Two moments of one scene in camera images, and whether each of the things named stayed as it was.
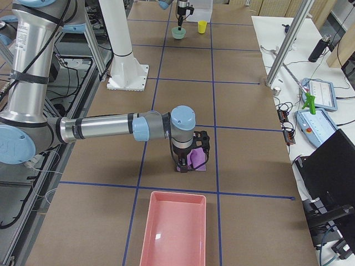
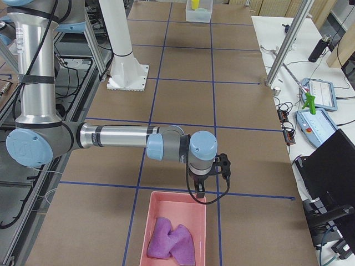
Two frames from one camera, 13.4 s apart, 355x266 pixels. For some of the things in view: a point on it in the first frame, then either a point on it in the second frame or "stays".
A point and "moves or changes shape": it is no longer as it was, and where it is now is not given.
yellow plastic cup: (202, 26) → (194, 4)
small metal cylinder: (276, 91) stays
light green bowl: (178, 34) → (201, 10)
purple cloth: (196, 158) moves or changes shape
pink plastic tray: (175, 234) stays
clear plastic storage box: (203, 10) stays
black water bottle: (319, 49) stays
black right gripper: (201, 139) → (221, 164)
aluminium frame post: (307, 4) stays
